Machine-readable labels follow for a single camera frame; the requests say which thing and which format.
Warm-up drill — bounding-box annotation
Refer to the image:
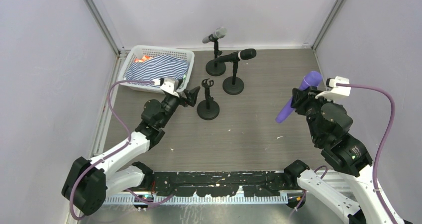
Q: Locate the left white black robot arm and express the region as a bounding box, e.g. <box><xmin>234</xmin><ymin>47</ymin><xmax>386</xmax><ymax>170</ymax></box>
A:
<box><xmin>61</xmin><ymin>86</ymin><xmax>200</xmax><ymax>216</ymax></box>

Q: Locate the aluminium frame post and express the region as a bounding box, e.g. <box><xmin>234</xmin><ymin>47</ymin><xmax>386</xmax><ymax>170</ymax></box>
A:
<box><xmin>84</xmin><ymin>0</ymin><xmax>120</xmax><ymax>57</ymax></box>
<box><xmin>311</xmin><ymin>0</ymin><xmax>346</xmax><ymax>51</ymax></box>

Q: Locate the white plastic basket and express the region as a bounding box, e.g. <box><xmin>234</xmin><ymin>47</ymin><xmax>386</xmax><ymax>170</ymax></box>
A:
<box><xmin>117</xmin><ymin>45</ymin><xmax>195</xmax><ymax>93</ymax></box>

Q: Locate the white slotted cable duct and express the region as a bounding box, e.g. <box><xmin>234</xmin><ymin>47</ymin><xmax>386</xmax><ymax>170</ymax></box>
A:
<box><xmin>104</xmin><ymin>193</ymin><xmax>288</xmax><ymax>205</ymax></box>

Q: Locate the orange item in basket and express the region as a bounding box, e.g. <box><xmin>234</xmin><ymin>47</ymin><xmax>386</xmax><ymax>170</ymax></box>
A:
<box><xmin>134</xmin><ymin>55</ymin><xmax>152</xmax><ymax>63</ymax></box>

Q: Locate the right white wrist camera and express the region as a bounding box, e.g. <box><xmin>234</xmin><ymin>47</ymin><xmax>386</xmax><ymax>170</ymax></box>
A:
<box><xmin>315</xmin><ymin>76</ymin><xmax>351</xmax><ymax>101</ymax></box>

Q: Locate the left aluminium frame post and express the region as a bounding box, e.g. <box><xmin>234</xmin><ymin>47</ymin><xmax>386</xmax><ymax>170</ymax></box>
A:
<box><xmin>84</xmin><ymin>0</ymin><xmax>120</xmax><ymax>57</ymax></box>

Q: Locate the blue white striped cloth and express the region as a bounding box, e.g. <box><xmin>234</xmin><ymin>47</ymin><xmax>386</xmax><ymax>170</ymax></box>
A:
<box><xmin>123</xmin><ymin>55</ymin><xmax>189</xmax><ymax>81</ymax></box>

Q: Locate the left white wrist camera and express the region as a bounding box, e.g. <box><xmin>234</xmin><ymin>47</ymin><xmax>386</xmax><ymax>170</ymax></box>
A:
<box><xmin>152</xmin><ymin>77</ymin><xmax>184</xmax><ymax>97</ymax></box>

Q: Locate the purple microphone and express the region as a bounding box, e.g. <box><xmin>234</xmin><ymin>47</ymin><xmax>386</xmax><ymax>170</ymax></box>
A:
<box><xmin>275</xmin><ymin>71</ymin><xmax>323</xmax><ymax>124</ymax></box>

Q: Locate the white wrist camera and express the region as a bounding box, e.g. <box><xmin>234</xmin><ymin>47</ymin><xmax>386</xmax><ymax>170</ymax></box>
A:
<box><xmin>315</xmin><ymin>76</ymin><xmax>351</xmax><ymax>101</ymax></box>
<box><xmin>152</xmin><ymin>77</ymin><xmax>184</xmax><ymax>97</ymax></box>

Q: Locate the silver microphone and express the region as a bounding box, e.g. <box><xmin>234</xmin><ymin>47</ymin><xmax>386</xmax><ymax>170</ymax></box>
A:
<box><xmin>202</xmin><ymin>27</ymin><xmax>227</xmax><ymax>44</ymax></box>

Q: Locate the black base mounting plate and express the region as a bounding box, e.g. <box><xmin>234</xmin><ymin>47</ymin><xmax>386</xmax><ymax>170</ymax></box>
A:
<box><xmin>138</xmin><ymin>171</ymin><xmax>300</xmax><ymax>197</ymax></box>

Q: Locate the black mic stand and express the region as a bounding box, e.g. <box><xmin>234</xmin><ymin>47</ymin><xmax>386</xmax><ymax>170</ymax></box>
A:
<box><xmin>197</xmin><ymin>78</ymin><xmax>220</xmax><ymax>120</ymax></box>
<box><xmin>206</xmin><ymin>40</ymin><xmax>226</xmax><ymax>76</ymax></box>
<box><xmin>222</xmin><ymin>62</ymin><xmax>244</xmax><ymax>95</ymax></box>

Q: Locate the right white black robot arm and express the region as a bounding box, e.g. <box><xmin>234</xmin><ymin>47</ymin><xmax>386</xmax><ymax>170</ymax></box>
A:
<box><xmin>290</xmin><ymin>83</ymin><xmax>406</xmax><ymax>224</ymax></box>

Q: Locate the black microphone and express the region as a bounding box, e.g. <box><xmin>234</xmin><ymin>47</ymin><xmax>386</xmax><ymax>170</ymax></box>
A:
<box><xmin>215</xmin><ymin>48</ymin><xmax>257</xmax><ymax>62</ymax></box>

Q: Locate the right aluminium frame post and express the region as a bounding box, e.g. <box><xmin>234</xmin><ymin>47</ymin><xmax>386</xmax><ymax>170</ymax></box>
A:
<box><xmin>311</xmin><ymin>0</ymin><xmax>346</xmax><ymax>51</ymax></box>

